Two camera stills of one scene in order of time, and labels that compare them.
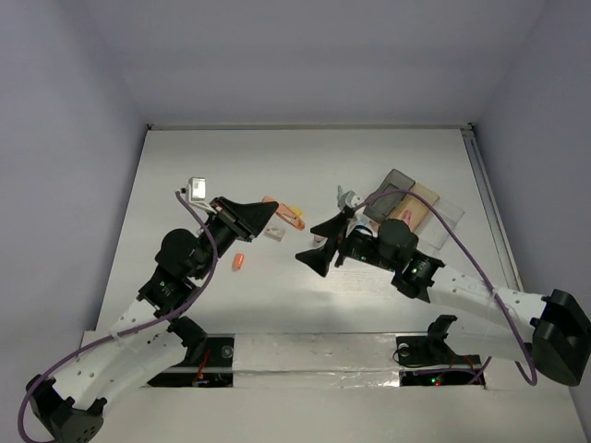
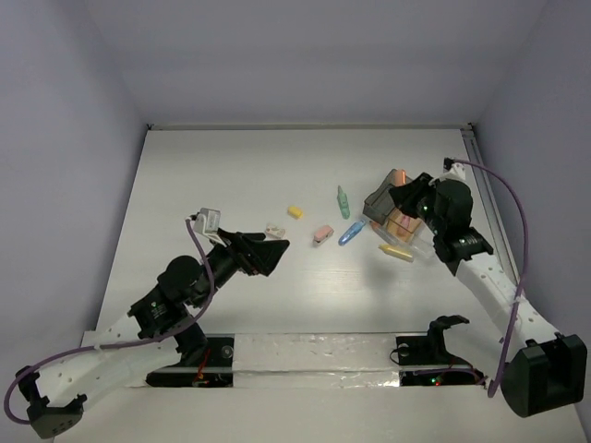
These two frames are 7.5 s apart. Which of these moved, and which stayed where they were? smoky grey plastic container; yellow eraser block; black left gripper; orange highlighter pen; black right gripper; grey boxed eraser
Moved: black left gripper; black right gripper; orange highlighter pen
Stayed: yellow eraser block; grey boxed eraser; smoky grey plastic container
